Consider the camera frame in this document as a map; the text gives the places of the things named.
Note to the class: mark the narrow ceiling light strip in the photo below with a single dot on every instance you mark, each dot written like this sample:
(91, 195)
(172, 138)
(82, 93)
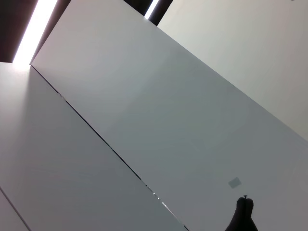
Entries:
(150, 9)

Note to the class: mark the wide ceiling light strip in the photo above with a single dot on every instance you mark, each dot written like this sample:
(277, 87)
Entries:
(36, 31)

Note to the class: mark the small grey wall sticker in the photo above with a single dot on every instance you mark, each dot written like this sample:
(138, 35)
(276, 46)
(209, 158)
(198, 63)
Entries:
(235, 183)

